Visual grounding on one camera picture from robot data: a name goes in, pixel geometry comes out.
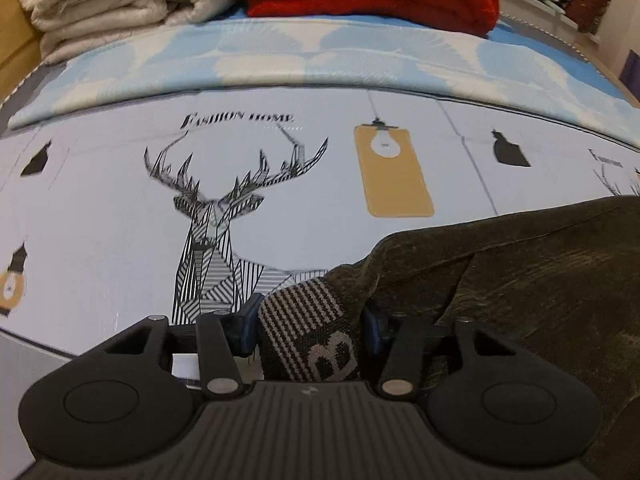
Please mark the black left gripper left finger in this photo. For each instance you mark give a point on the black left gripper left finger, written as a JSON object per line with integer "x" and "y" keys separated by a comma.
{"x": 137, "y": 361}

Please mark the olive corduroy pants striped waistband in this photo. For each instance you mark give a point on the olive corduroy pants striped waistband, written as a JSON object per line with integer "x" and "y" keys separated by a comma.
{"x": 563, "y": 283}

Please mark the light blue white blanket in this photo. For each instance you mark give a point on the light blue white blanket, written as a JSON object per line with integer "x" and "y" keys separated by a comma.
{"x": 506, "y": 69}

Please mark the purple box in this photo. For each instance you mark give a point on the purple box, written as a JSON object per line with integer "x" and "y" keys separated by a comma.
{"x": 630, "y": 74}

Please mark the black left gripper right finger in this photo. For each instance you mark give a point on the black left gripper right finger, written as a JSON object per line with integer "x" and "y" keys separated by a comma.
{"x": 408, "y": 358}

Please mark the grey printed bed sheet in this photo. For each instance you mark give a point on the grey printed bed sheet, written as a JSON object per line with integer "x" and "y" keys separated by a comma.
{"x": 120, "y": 207}

